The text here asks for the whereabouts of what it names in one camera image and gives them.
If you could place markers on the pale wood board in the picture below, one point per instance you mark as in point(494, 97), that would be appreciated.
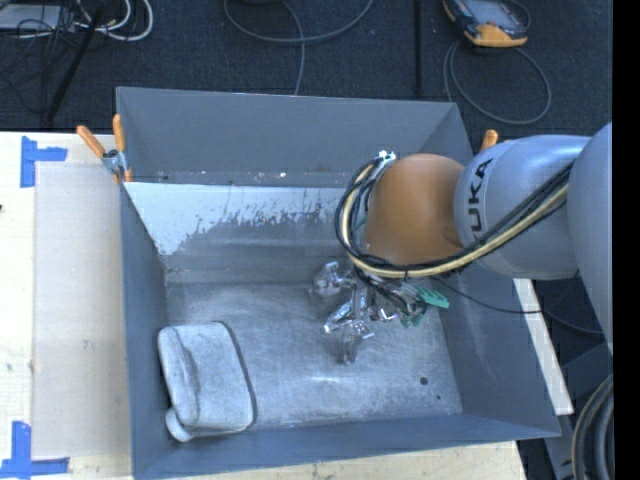
point(75, 293)

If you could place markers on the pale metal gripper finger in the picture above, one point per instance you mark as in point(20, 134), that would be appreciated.
point(349, 343)
point(331, 278)

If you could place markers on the grey metal bin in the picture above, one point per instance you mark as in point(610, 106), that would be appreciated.
point(280, 133)

